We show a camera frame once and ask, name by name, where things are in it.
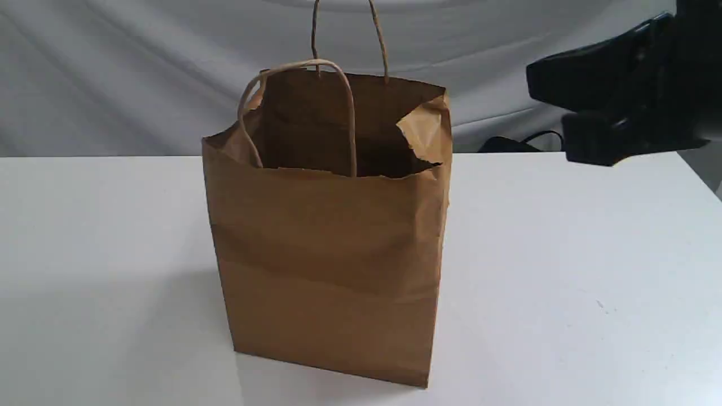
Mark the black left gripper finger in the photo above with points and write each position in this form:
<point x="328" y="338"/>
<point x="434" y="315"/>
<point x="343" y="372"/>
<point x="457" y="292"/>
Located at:
<point x="585" y="78"/>

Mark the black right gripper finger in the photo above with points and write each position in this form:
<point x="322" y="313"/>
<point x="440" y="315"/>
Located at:
<point x="594" y="139"/>

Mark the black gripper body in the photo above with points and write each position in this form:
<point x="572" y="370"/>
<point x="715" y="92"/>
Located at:
<point x="676" y="88"/>

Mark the brown paper bag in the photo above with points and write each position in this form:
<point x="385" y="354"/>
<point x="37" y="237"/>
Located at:
<point x="327" y="203"/>

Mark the black object behind table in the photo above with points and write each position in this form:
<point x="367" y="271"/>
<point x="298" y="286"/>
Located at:
<point x="499" y="144"/>

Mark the white backdrop cloth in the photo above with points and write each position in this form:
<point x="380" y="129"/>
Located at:
<point x="153" y="77"/>

